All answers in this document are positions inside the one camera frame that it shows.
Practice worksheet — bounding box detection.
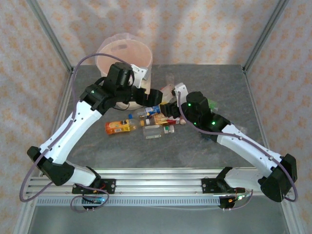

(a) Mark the red yellow label tea bottle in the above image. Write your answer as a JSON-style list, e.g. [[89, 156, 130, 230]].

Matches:
[[145, 113, 181, 127]]

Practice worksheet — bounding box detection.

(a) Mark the green label soda water bottle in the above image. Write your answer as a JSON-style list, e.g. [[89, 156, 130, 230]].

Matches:
[[207, 98, 219, 112]]

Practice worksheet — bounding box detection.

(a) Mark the blue label cola bottle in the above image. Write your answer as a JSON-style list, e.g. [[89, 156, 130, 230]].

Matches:
[[128, 106, 163, 120]]

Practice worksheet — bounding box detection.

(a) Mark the clear square plastic bottle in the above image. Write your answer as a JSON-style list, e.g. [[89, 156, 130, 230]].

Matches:
[[142, 124, 163, 139]]

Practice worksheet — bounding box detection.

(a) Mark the orange label juice bottle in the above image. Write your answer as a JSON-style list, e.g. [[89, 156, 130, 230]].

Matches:
[[104, 118, 145, 136]]

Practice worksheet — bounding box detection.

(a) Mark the cream plastic bin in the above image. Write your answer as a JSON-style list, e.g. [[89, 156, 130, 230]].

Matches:
[[94, 34, 154, 110]]

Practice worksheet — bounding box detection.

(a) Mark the small lit circuit board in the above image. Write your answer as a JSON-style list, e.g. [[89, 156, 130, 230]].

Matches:
[[228, 192, 252, 203], [81, 196, 106, 205]]

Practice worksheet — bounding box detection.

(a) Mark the grey metal lower shelf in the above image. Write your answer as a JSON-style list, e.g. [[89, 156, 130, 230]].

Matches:
[[26, 206, 291, 234]]

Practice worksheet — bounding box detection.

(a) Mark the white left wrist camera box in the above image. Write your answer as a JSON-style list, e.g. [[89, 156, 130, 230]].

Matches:
[[130, 63, 150, 81]]

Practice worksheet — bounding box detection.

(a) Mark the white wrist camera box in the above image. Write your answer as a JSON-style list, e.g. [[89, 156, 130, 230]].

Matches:
[[174, 82, 189, 108], [130, 63, 150, 81]]

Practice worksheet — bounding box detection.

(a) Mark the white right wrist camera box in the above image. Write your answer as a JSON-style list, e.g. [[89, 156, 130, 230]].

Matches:
[[174, 82, 189, 108]]

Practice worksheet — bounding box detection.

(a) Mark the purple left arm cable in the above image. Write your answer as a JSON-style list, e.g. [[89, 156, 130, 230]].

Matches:
[[20, 53, 135, 213]]

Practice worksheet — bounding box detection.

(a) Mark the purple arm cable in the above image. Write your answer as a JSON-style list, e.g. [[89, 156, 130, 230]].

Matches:
[[20, 53, 135, 213], [177, 91, 299, 212]]

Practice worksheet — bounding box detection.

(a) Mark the aluminium table side rail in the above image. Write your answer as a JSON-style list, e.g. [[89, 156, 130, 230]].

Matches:
[[243, 69, 278, 176], [39, 69, 74, 175]]

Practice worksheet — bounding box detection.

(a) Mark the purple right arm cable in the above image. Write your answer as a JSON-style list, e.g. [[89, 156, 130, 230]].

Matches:
[[177, 91, 299, 212]]

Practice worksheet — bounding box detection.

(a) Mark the aluminium rail base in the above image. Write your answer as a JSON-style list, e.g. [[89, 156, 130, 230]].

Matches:
[[25, 167, 293, 197]]

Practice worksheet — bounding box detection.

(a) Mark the grey slotted cable duct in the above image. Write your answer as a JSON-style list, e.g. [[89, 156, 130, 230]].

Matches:
[[36, 196, 221, 207]]

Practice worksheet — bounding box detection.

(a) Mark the aluminium left frame post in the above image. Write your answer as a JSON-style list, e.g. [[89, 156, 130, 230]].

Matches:
[[26, 0, 74, 74]]

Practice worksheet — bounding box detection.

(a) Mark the aluminium frame post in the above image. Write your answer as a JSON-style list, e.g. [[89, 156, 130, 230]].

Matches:
[[243, 0, 290, 74], [26, 0, 74, 74]]

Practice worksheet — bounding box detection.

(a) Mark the aluminium right frame post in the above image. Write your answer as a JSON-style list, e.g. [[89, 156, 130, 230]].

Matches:
[[243, 0, 290, 74]]

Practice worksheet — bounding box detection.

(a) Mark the aluminium frame leg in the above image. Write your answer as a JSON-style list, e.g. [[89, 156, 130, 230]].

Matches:
[[279, 196, 305, 234], [14, 196, 37, 234]]

